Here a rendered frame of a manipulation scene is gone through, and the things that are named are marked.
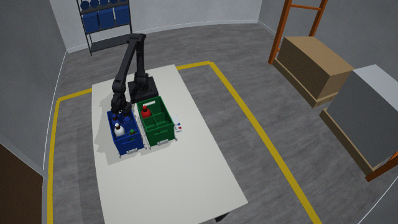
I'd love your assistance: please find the green plastic crate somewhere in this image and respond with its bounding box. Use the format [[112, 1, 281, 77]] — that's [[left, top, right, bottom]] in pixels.
[[138, 100, 175, 147]]

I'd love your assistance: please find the blue crate with dividers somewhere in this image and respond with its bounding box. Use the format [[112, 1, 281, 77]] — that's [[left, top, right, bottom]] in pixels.
[[108, 109, 144, 155]]

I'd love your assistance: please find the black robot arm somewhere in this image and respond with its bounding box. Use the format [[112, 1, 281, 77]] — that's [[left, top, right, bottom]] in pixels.
[[111, 33, 152, 115]]

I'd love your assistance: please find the white paper strip with colored squares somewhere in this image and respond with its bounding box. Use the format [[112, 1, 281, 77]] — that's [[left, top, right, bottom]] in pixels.
[[171, 115, 183, 133]]

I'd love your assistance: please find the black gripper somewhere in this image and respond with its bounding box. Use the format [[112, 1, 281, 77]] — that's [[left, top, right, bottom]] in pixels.
[[120, 101, 132, 116]]

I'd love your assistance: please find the white bottle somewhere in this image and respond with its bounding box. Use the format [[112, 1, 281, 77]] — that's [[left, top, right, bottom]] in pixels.
[[114, 123, 125, 137]]

